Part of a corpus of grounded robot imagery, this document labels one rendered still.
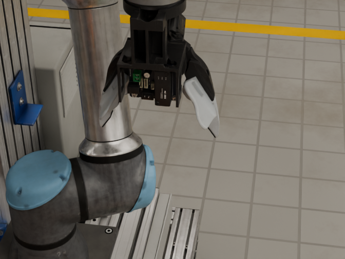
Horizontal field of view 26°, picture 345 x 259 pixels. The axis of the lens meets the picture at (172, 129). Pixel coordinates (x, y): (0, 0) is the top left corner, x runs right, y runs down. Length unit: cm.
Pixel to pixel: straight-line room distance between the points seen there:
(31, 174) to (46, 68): 41
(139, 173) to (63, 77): 46
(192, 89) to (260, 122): 270
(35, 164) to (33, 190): 7
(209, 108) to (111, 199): 45
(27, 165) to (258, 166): 210
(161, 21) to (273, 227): 230
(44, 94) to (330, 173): 189
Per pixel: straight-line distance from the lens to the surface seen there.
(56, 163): 133
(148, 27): 81
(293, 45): 424
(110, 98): 92
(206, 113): 91
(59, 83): 170
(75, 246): 141
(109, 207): 134
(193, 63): 90
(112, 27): 127
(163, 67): 83
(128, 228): 164
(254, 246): 297
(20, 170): 133
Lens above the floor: 210
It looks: 36 degrees down
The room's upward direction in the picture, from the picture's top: straight up
